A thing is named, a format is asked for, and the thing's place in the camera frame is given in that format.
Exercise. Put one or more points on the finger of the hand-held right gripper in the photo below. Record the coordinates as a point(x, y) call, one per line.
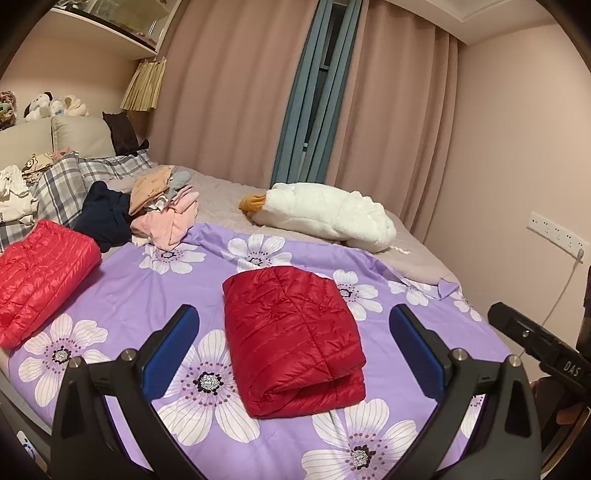
point(515, 327)

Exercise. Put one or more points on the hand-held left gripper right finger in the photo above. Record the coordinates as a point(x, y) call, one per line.
point(418, 355)

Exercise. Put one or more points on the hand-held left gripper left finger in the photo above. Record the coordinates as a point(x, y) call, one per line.
point(171, 355)

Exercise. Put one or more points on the dark red puffer jacket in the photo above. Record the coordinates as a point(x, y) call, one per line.
point(286, 337)

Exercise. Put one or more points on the purple floral bed sheet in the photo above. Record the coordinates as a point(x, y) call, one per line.
point(138, 295)

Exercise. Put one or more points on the pink garment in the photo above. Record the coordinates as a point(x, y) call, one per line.
point(168, 224)

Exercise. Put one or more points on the navy garment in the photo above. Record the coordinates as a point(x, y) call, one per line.
point(106, 217)

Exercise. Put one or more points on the bright red folded puffer jacket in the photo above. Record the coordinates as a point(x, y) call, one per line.
point(41, 272)

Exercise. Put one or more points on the tan garment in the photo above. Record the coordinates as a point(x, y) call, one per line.
point(150, 189)

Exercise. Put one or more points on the grey quilted bed cover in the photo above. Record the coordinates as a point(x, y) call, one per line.
point(221, 194)

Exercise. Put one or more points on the white round device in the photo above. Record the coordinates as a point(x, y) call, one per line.
point(25, 443)

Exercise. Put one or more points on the white goose plush toy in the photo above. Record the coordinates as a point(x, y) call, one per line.
point(323, 212)

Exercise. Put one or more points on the grey garment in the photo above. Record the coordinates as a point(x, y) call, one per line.
point(181, 181)

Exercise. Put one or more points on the plaid grey blanket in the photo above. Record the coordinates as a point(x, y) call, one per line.
point(60, 184)

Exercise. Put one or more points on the white printed garment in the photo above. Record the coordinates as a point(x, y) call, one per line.
point(16, 198)

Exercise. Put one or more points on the dark brown cushion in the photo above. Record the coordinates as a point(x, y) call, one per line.
point(122, 133)

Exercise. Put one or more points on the cream cartoon print garment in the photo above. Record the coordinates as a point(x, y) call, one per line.
point(37, 165)

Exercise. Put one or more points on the beige headboard cushion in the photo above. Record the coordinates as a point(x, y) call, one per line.
point(23, 145)
point(83, 134)

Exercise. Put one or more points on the pink curtain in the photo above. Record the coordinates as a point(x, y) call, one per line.
point(397, 115)
point(221, 92)

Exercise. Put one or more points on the teal curtain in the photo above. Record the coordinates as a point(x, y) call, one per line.
point(298, 115)

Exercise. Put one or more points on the white and black dog plush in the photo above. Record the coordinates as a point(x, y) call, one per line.
point(41, 106)

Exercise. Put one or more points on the brown and green plush toy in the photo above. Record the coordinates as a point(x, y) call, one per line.
point(7, 110)

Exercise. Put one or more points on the white wall socket strip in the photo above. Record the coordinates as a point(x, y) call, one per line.
point(554, 233)

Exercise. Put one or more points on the grey bed frame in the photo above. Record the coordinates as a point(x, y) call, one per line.
point(18, 406)

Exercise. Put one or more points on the white wall shelf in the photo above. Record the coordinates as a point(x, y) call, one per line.
point(97, 32)

